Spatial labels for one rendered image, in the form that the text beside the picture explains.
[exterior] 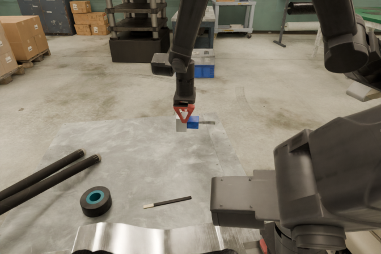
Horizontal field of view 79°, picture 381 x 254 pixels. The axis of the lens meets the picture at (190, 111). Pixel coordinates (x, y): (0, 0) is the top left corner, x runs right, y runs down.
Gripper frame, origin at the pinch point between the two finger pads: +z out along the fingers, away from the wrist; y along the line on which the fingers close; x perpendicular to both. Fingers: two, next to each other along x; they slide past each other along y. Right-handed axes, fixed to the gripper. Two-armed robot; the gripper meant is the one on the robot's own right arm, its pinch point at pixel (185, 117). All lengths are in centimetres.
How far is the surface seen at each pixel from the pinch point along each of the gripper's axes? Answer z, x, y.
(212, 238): 6.1, 9.4, 38.3
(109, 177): 15.3, -23.4, 15.0
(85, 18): 60, -314, -561
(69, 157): 12.0, -38.2, 10.5
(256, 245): 7.5, 18.7, 38.2
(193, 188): 15.0, 4.3, 17.5
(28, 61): 88, -296, -298
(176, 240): 6.6, 1.8, 39.0
